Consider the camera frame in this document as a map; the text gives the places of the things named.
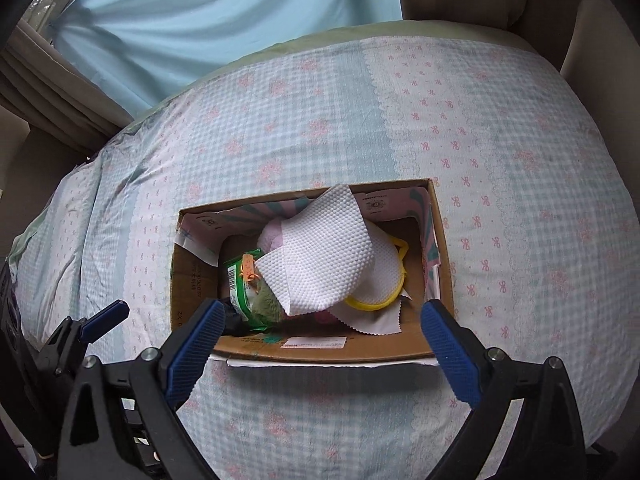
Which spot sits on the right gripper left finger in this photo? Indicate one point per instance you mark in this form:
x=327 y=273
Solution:
x=121 y=420

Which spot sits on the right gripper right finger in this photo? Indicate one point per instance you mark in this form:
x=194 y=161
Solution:
x=547 y=441

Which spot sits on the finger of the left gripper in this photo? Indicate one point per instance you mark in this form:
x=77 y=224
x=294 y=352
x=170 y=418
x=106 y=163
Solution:
x=69 y=342

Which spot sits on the yellow rimmed white mesh pad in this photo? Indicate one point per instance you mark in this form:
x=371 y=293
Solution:
x=384 y=282

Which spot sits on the white paper towel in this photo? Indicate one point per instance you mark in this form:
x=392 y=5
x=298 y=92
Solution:
x=325 y=255

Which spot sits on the orange green furry pompom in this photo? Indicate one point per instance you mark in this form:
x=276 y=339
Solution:
x=256 y=298

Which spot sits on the magenta soft pouch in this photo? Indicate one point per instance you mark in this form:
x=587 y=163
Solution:
x=321 y=318

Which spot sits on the white cloth with zigzag edge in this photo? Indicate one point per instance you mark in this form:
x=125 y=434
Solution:
x=374 y=323

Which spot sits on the black fuzzy scrunchie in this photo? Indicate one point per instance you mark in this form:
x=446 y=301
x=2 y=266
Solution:
x=234 y=325

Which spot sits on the green wet wipes pack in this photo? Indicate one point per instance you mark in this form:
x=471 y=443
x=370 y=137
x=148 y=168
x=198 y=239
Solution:
x=233 y=281

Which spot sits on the cardboard box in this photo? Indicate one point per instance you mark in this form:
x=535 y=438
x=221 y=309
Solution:
x=208 y=236

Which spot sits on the pink rolled towel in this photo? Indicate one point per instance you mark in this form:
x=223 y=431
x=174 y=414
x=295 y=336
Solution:
x=271 y=237

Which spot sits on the light blue curtain cloth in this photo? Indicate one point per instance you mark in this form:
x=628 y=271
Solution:
x=139 y=52

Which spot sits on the green bed sheet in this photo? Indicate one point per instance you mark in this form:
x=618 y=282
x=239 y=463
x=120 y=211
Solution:
x=51 y=116

